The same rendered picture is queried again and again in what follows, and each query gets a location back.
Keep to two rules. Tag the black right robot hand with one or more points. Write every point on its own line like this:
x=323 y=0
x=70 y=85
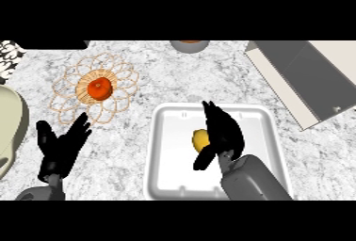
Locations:
x=225 y=131

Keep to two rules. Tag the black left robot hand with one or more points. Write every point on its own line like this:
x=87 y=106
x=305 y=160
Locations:
x=59 y=147

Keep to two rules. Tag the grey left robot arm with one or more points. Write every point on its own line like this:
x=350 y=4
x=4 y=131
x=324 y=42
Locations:
x=44 y=189

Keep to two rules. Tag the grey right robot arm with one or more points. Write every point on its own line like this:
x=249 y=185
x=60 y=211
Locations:
x=251 y=179

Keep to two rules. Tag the yellow lemon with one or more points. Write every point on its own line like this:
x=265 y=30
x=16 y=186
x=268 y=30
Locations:
x=200 y=140

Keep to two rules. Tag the white rectangular tray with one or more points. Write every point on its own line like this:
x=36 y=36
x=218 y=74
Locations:
x=177 y=157

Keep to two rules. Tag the orange round fruit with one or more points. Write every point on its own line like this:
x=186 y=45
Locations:
x=100 y=88

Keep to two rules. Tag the grey round pot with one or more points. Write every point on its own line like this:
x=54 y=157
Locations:
x=190 y=46

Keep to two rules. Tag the black white patterned cloth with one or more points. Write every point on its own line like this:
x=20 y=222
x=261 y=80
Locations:
x=10 y=59

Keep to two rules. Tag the black flat appliance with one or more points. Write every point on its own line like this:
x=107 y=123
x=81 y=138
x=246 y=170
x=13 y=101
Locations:
x=54 y=44

